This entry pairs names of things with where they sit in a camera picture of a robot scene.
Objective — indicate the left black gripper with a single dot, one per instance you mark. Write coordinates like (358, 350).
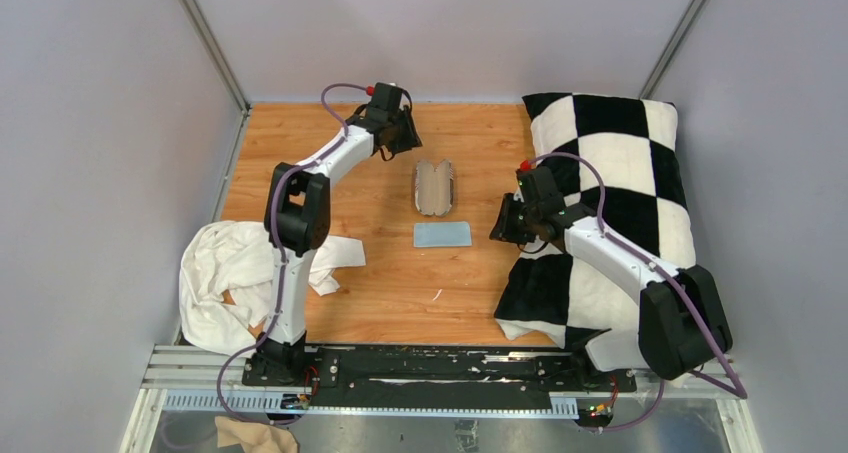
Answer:
(410, 140)

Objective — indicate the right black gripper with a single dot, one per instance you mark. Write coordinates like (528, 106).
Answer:
(504, 228)

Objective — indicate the blue cleaning cloth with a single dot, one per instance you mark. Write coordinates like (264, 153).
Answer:
(442, 235)

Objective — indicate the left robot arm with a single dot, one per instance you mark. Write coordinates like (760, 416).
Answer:
(298, 212)

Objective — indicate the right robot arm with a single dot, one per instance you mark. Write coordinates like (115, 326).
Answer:
(681, 321)

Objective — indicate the black white checkered pillow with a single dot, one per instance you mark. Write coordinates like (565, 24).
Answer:
(617, 154)

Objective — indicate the white crumpled cloth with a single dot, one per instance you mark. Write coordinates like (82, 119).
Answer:
(226, 290)

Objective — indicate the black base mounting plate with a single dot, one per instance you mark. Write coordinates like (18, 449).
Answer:
(439, 377)

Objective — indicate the beige cloth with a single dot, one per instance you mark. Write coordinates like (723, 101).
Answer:
(253, 437)

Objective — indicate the aluminium frame rail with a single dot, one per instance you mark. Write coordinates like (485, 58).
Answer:
(199, 380)

